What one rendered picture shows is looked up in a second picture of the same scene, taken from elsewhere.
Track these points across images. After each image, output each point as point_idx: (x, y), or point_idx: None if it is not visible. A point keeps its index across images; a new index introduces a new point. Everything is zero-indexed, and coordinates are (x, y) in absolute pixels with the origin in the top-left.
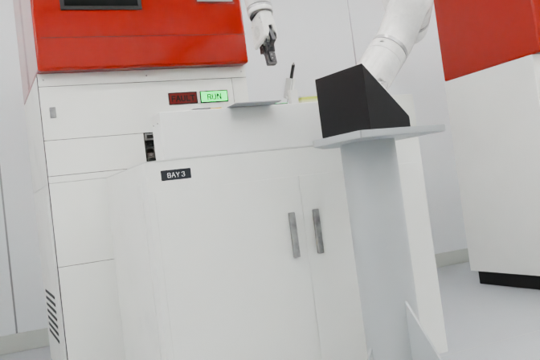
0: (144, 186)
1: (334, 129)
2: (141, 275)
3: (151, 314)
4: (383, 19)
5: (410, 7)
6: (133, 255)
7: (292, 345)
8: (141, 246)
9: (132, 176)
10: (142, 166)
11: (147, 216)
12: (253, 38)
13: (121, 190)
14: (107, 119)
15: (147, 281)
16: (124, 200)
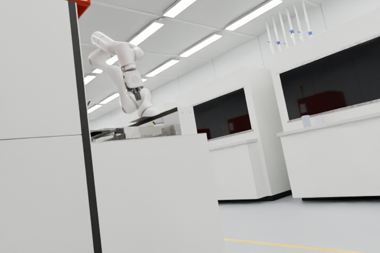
0: (203, 148)
1: None
2: (188, 217)
3: (204, 242)
4: (146, 100)
5: (151, 99)
6: (168, 206)
7: None
8: (193, 192)
9: (180, 142)
10: (203, 135)
11: (206, 168)
12: (129, 81)
13: (145, 154)
14: None
15: (200, 217)
16: (151, 162)
